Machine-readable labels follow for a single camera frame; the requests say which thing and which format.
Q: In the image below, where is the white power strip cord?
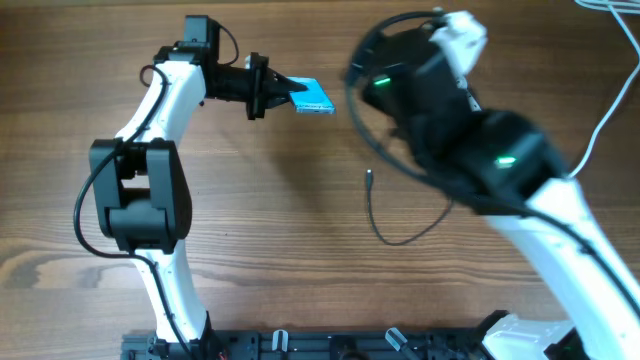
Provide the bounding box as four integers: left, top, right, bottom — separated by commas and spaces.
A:
567, 64, 640, 180

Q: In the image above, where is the white cable top right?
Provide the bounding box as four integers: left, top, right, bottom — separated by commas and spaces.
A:
573, 0, 640, 49

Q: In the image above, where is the black USB charging cable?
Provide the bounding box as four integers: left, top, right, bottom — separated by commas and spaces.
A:
365, 169, 455, 247

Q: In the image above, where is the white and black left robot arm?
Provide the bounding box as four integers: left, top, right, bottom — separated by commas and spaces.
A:
73, 15, 308, 359

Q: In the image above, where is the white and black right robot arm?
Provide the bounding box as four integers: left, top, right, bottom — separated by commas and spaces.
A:
345, 10, 639, 359

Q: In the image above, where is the blue Galaxy S25 smartphone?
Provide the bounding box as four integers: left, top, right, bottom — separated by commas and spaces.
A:
289, 77, 335, 115

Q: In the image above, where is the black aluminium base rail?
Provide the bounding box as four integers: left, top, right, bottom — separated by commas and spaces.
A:
120, 327, 494, 360

